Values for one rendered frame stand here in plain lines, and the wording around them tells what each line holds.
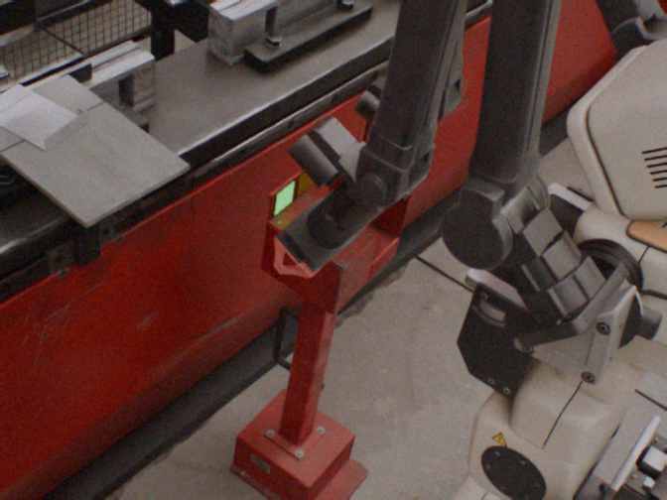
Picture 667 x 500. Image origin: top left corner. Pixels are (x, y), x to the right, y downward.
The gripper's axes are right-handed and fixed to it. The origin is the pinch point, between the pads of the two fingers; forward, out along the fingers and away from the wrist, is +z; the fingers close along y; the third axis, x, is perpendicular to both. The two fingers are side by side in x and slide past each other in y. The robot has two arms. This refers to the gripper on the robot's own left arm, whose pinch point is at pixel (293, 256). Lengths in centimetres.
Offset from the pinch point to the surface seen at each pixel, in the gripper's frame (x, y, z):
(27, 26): -49, -1, 14
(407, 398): 44, -64, 89
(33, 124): -37.6, 5.8, 18.4
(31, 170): -31.5, 12.3, 15.6
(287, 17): -34, -54, 26
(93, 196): -23.1, 10.3, 11.3
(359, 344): 28, -70, 98
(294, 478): 35, -23, 81
